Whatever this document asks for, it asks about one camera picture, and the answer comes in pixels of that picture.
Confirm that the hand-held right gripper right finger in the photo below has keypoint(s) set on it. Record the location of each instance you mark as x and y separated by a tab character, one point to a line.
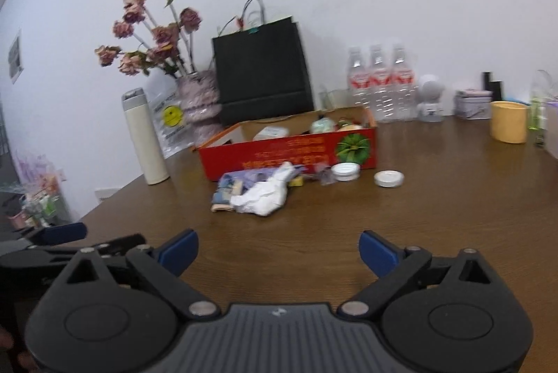
378	253

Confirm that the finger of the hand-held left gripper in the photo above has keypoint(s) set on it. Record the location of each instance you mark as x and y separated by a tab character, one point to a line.
61	232
117	243

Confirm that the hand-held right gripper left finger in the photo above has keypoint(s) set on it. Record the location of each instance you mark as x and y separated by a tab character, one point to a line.
178	251

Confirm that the white round disc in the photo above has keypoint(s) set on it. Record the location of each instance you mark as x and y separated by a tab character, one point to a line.
388	179

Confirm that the small clear bead packet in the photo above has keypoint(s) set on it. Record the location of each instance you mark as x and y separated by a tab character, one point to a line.
325	176

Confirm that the white tissue paper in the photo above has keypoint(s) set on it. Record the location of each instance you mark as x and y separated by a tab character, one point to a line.
261	198

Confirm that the red cardboard box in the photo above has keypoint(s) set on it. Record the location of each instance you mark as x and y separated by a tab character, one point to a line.
270	150

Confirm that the iridescent plastic bag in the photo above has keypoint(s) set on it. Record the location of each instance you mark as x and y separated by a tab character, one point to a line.
322	125

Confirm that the wooden desktop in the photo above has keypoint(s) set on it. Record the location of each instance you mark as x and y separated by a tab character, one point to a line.
305	233

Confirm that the person's left hand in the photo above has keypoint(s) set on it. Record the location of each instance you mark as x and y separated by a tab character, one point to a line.
6	340

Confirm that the shelf with small items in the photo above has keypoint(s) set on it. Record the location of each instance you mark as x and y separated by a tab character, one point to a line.
35	198

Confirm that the cream thermos bottle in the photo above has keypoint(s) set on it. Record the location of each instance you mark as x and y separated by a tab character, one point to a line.
144	137

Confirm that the clear smiley plastic bag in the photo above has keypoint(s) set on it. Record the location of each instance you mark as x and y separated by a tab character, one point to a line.
168	115

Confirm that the glass cup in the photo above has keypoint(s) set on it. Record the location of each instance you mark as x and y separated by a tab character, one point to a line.
331	98

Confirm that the white robot figurine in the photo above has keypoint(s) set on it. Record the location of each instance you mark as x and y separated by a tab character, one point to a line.
429	94

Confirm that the white tin box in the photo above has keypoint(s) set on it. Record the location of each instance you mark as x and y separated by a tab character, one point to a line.
473	106

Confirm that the yellow mug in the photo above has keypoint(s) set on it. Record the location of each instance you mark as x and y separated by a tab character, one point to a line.
508	122

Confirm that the black paper bag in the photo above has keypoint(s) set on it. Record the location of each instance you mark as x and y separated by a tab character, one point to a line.
261	72

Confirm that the black rectangular block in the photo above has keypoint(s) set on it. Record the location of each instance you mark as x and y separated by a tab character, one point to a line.
497	90
487	80

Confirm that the green spray bottle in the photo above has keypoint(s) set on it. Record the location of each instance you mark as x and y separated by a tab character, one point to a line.
536	115

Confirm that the green binder clip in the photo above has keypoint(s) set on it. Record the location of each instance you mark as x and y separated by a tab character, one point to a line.
253	32

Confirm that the white wall outlet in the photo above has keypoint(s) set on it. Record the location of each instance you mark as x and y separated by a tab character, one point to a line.
105	193

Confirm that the wall-mounted paper notice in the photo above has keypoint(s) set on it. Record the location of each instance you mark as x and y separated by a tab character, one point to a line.
15	57

